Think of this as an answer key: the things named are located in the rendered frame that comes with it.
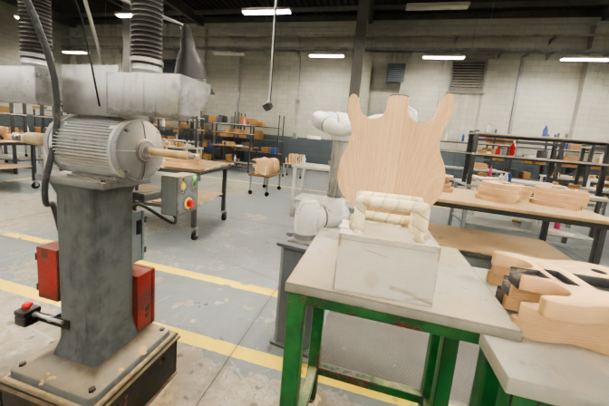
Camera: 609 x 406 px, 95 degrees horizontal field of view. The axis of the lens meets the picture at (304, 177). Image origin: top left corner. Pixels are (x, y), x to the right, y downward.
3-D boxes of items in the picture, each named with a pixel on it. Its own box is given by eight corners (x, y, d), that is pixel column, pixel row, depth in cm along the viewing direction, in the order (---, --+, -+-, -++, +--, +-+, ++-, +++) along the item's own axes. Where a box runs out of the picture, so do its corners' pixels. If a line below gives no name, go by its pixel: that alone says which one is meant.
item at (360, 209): (352, 233, 79) (355, 201, 77) (352, 230, 82) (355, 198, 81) (362, 235, 78) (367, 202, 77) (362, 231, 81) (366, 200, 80)
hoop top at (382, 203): (354, 207, 78) (355, 195, 77) (354, 204, 81) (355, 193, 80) (430, 216, 74) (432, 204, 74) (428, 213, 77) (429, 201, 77)
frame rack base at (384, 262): (333, 290, 80) (339, 233, 78) (336, 267, 95) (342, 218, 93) (432, 308, 76) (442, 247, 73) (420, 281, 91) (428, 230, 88)
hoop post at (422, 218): (414, 242, 76) (419, 208, 74) (411, 238, 79) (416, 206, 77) (426, 244, 75) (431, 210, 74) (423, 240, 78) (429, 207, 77)
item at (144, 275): (98, 322, 147) (97, 256, 142) (120, 309, 159) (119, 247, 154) (138, 333, 141) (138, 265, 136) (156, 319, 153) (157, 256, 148)
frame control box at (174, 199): (128, 224, 139) (128, 172, 136) (159, 213, 160) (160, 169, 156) (170, 231, 133) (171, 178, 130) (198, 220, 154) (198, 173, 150)
